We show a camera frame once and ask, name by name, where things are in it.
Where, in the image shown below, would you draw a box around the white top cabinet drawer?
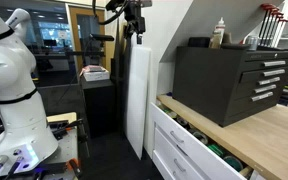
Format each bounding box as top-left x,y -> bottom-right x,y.
150,103 -> 246,180

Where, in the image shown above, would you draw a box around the white cabinet drawer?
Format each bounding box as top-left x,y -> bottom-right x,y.
154,128 -> 204,180
150,103 -> 246,180

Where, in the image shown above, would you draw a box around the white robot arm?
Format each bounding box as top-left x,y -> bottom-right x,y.
0,18 -> 58,177

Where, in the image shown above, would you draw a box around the white middle cabinet drawer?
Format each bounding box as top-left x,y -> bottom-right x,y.
154,128 -> 204,180

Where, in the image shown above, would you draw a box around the white leaning board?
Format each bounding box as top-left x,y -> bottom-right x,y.
126,46 -> 151,159

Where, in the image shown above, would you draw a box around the black metal tool chest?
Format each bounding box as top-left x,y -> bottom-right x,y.
172,47 -> 288,127

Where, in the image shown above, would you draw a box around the glue bottle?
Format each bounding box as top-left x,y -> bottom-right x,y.
213,19 -> 225,48

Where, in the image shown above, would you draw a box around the black pedestal cabinet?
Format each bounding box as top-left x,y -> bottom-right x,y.
81,79 -> 117,138

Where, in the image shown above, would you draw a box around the silver top drawer handle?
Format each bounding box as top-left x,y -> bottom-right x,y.
170,131 -> 184,143

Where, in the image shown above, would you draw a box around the white box on pedestal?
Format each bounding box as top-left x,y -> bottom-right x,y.
82,65 -> 110,81

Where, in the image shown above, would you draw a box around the black camera tripod mount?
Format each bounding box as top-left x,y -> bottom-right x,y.
97,0 -> 152,45

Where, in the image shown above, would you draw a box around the red handled clamps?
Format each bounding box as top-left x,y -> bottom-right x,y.
259,3 -> 286,47

